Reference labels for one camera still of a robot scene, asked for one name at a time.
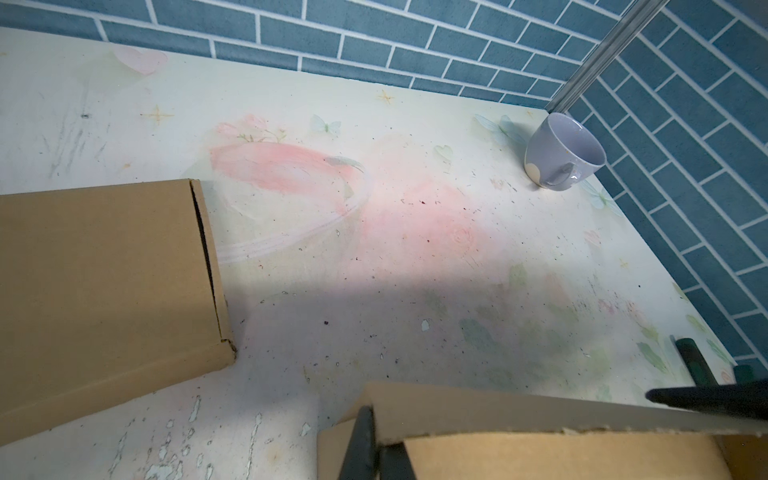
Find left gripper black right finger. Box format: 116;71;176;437
378;443;416;480

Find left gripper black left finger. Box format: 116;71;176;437
338;406;378;480

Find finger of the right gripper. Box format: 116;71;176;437
645;380;767;420

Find cardboard box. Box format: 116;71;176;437
1;179;237;444

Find lavender ceramic cup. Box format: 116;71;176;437
523;113;607;191

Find green handled pliers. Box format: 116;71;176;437
674;338;756;387

